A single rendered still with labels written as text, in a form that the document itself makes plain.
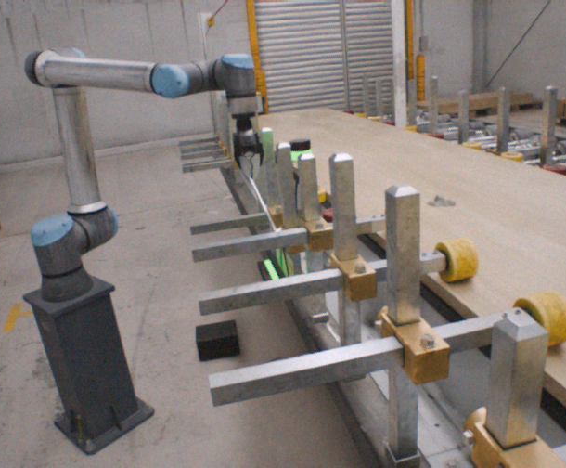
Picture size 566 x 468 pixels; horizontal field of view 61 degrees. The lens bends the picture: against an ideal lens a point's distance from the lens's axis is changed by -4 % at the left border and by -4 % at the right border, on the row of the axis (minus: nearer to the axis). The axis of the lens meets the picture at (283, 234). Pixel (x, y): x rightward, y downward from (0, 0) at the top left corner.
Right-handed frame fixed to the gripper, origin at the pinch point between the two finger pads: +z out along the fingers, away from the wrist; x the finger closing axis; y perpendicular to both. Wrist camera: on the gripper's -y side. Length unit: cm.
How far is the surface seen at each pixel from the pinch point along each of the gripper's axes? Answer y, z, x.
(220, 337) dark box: 58, 87, 16
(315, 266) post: -41.0, 13.1, -7.6
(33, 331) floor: 124, 100, 120
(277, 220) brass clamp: 1.8, 14.9, -7.1
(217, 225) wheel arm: 5.3, 14.5, 12.0
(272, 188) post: 9.1, 6.0, -7.7
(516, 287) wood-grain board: -76, 8, -37
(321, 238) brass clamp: -48.2, 3.4, -7.4
